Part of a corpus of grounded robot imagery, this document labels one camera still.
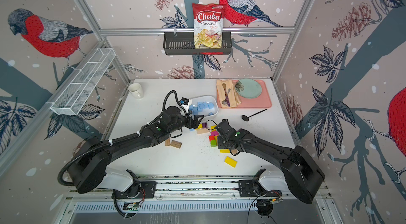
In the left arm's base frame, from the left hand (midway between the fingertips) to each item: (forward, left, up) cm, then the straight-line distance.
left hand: (200, 111), depth 82 cm
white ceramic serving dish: (+15, -3, -16) cm, 22 cm away
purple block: (0, -2, -14) cm, 14 cm away
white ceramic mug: (+23, +45, -10) cm, 51 cm away
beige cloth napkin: (+24, -22, -17) cm, 37 cm away
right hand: (-10, -12, -14) cm, 21 cm away
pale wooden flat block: (-2, -1, -18) cm, 18 cm away
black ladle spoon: (+6, -28, -17) cm, 34 cm away
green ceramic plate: (+31, -34, -17) cm, 49 cm away
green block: (-10, -7, -19) cm, 22 cm away
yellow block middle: (-18, -12, -8) cm, 23 cm away
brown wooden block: (-11, +14, -17) cm, 24 cm away
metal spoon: (+19, -15, -17) cm, 30 cm away
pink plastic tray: (+21, -43, -18) cm, 51 cm away
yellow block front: (-20, -16, -18) cm, 32 cm away
